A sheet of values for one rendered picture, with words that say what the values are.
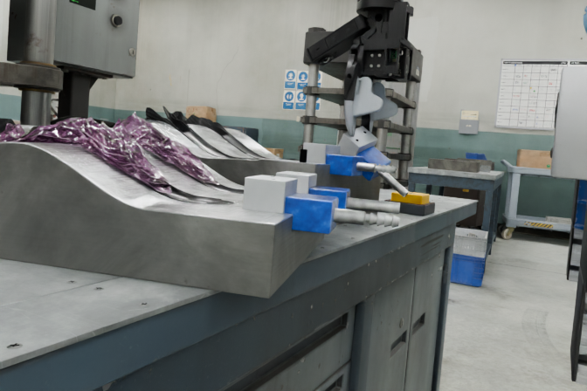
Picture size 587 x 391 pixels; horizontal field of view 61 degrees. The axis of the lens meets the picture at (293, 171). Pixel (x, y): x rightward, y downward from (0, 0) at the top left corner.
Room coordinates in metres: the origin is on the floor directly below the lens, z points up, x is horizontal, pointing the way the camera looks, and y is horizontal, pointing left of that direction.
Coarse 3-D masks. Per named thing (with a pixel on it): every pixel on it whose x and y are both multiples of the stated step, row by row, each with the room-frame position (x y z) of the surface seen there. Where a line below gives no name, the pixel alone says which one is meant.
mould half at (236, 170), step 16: (160, 128) 0.80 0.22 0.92; (192, 128) 0.89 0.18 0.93; (208, 128) 0.94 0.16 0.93; (224, 128) 1.01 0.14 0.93; (192, 144) 0.81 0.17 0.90; (224, 144) 0.90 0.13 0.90; (256, 144) 1.00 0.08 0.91; (208, 160) 0.74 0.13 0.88; (224, 160) 0.73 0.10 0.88; (240, 160) 0.71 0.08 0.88; (256, 160) 0.70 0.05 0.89; (272, 160) 0.69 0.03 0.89; (288, 160) 0.73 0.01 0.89; (224, 176) 0.73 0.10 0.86; (240, 176) 0.71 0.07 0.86; (320, 176) 0.67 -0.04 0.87; (336, 176) 0.72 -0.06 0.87; (352, 176) 0.77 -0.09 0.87; (352, 192) 0.77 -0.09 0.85; (368, 192) 0.83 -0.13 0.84; (336, 224) 0.73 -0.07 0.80
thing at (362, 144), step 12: (348, 132) 0.80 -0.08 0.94; (360, 132) 0.81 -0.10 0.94; (348, 144) 0.79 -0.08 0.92; (360, 144) 0.79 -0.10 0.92; (372, 144) 0.81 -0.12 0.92; (372, 156) 0.79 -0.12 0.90; (384, 156) 0.80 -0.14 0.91; (384, 180) 0.79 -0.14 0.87; (396, 180) 0.78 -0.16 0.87; (408, 192) 0.77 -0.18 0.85
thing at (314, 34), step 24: (312, 72) 4.94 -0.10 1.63; (336, 72) 5.42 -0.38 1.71; (408, 72) 5.05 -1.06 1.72; (312, 96) 4.94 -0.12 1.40; (336, 96) 5.03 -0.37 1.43; (408, 96) 5.58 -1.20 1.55; (312, 120) 4.90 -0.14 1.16; (336, 120) 4.80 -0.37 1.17; (360, 120) 4.70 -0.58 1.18; (384, 120) 4.61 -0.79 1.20; (408, 120) 5.58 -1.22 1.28; (384, 144) 4.64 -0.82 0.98; (408, 144) 5.59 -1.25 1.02
